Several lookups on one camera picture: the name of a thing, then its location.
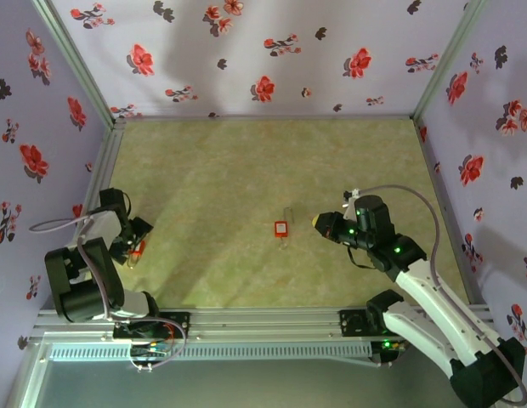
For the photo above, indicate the red padlock with steel shackle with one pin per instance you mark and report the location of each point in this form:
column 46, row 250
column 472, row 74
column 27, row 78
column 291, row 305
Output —
column 281, row 229

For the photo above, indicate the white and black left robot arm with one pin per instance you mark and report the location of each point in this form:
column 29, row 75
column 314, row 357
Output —
column 76, row 293

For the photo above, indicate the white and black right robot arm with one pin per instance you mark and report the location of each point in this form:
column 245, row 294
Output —
column 429, row 306

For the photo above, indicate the small green circuit board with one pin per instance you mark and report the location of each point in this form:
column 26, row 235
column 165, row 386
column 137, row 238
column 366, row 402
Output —
column 153, row 350
column 387, row 344

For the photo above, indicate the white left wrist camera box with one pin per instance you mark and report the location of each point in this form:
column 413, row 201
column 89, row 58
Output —
column 102, row 225

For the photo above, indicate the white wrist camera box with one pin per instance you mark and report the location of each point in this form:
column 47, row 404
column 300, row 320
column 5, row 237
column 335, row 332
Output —
column 353, row 196
column 102, row 225

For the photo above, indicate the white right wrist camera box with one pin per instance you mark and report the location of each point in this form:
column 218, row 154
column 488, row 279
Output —
column 353, row 196

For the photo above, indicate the aluminium frame rail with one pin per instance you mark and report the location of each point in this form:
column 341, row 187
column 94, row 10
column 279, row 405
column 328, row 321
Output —
column 268, row 117
column 98, row 170

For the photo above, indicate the wide aluminium base rail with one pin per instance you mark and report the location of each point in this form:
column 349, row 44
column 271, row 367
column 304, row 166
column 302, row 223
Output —
column 263, row 323

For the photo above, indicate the aluminium frame post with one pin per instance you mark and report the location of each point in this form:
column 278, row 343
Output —
column 450, row 55
column 72, row 55

